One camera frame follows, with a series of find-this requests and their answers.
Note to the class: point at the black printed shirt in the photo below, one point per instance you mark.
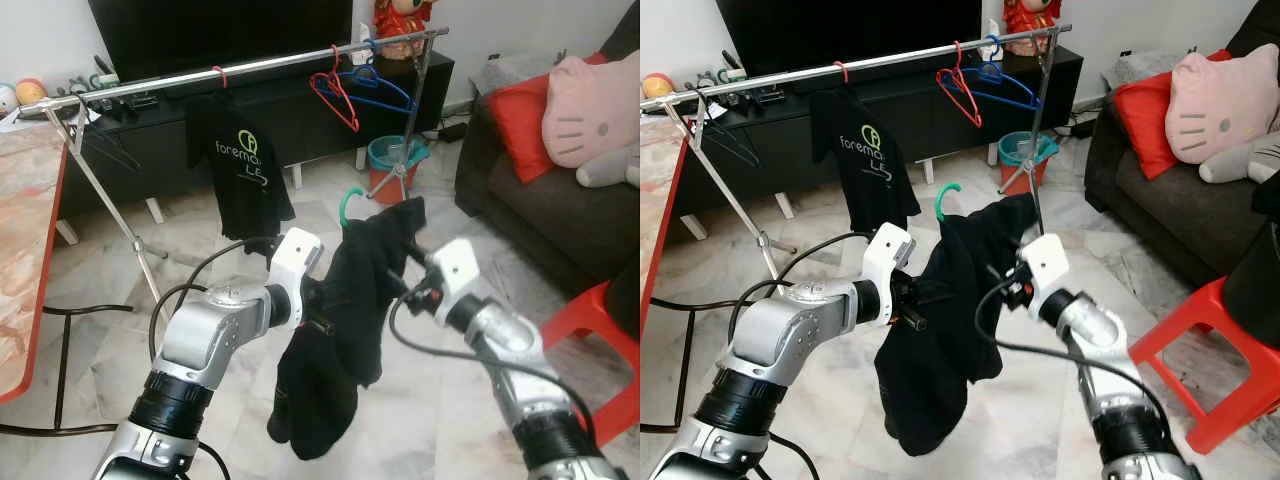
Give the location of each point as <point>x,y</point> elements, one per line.
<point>950,330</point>
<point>350,300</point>

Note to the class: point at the green plastic hanger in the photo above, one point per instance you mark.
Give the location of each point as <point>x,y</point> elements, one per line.
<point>342,208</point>
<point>938,203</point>

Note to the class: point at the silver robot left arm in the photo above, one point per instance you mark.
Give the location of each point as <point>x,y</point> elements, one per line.
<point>200,335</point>
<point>790,335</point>

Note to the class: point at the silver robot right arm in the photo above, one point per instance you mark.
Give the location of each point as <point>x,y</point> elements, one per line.
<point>505,345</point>
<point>1095,335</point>

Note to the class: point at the blue plastic hanger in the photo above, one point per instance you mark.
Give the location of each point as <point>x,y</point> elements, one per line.
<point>1010,98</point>
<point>385,101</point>

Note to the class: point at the red plastic hanger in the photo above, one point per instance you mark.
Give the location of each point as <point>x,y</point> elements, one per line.
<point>846,72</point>
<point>333,108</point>
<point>222,78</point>
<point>958,101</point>

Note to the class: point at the black foremax logo shirt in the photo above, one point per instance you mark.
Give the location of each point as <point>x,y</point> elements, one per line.
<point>240,190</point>
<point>865,190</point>

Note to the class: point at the orange bin teal bag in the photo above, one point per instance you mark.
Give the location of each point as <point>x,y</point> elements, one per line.
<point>1012,155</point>
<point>382,160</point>

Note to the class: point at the dark grey fabric sofa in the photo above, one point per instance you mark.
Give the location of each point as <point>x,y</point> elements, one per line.
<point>540,215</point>
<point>1170,210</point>

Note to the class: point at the red plastic stool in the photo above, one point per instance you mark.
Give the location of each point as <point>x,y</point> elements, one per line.
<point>585,305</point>
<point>1180,330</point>

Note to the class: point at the red cushion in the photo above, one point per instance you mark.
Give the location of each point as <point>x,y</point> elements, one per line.
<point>1140,120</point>
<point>520,125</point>

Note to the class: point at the grey Totoro plush open eyes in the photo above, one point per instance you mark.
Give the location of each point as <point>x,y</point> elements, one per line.
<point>605,170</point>
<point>1235,165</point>

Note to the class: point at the white lace cloth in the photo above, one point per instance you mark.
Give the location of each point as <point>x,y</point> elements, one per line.
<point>500,75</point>
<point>1140,68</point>

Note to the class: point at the pink cat face pillow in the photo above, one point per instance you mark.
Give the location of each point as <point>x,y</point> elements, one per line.
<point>1215,105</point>
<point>590,110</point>

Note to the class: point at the silver metal clothes rack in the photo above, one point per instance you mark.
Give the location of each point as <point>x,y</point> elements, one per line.
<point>780,76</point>
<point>150,83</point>

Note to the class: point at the black flat television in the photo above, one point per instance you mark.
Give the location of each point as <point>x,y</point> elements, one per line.
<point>850,35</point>
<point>220,35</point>

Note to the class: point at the red Ganesha statue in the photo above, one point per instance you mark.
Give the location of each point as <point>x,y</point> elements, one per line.
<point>400,20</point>
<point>1030,18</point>

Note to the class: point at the white mug with pens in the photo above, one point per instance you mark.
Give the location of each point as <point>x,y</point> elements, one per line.
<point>106,74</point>
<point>734,70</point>

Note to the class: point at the orange round toy figure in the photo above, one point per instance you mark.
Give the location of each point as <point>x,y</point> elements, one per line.
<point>32,92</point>
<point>658,86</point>

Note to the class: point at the white round toy figure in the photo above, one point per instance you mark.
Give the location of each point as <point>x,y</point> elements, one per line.
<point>8,98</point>

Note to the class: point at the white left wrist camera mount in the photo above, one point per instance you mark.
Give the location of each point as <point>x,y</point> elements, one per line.
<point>885,255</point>
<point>295,260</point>

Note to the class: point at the black metal table frame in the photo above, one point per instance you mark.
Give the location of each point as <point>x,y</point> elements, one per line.
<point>61,370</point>

